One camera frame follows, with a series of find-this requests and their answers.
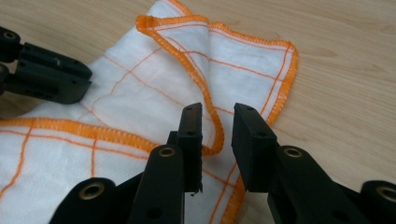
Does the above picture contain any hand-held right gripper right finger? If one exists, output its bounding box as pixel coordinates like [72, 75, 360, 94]
[231, 102, 372, 224]

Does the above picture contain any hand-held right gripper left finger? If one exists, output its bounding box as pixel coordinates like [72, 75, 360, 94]
[127, 102, 204, 224]

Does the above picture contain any white cloth with orange grid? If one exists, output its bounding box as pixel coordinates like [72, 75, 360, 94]
[0, 0, 301, 224]

